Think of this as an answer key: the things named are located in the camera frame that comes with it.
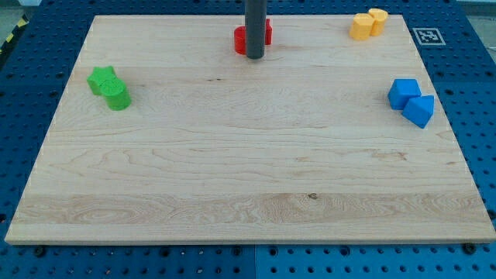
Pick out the wooden board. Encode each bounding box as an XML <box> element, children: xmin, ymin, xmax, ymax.
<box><xmin>5</xmin><ymin>15</ymin><xmax>495</xmax><ymax>246</ymax></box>

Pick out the red block left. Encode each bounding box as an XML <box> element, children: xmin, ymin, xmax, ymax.
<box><xmin>233</xmin><ymin>26</ymin><xmax>246</xmax><ymax>55</ymax></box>

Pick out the red block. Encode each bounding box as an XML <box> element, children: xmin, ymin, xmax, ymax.
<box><xmin>233</xmin><ymin>26</ymin><xmax>246</xmax><ymax>55</ymax></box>
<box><xmin>264</xmin><ymin>19</ymin><xmax>273</xmax><ymax>46</ymax></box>

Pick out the red block right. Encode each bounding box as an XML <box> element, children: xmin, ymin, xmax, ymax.
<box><xmin>264</xmin><ymin>19</ymin><xmax>273</xmax><ymax>46</ymax></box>

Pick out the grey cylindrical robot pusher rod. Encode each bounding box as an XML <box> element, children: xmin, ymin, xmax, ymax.
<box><xmin>245</xmin><ymin>0</ymin><xmax>267</xmax><ymax>60</ymax></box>

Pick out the green cylindrical block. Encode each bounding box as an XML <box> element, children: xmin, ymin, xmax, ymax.
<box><xmin>100</xmin><ymin>77</ymin><xmax>132</xmax><ymax>111</ymax></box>

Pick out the green star block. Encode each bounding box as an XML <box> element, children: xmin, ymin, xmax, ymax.
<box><xmin>86</xmin><ymin>66</ymin><xmax>116</xmax><ymax>95</ymax></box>

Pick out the yellow hexagonal block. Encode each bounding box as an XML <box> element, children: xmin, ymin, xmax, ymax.
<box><xmin>349</xmin><ymin>13</ymin><xmax>374</xmax><ymax>40</ymax></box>

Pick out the blue cube block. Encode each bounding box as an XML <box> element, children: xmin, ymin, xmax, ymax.
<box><xmin>387</xmin><ymin>78</ymin><xmax>422</xmax><ymax>110</ymax></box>

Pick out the blue wedge block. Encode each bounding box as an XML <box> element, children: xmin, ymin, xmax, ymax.
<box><xmin>401</xmin><ymin>95</ymin><xmax>435</xmax><ymax>129</ymax></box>

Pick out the yellow cylindrical block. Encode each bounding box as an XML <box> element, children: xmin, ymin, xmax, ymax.
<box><xmin>368</xmin><ymin>8</ymin><xmax>388</xmax><ymax>36</ymax></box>

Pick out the white fiducial marker tag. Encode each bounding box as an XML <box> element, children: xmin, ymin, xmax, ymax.
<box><xmin>412</xmin><ymin>27</ymin><xmax>446</xmax><ymax>46</ymax></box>

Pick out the yellow black hazard tape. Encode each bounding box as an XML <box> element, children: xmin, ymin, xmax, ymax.
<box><xmin>1</xmin><ymin>14</ymin><xmax>29</xmax><ymax>55</ymax></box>

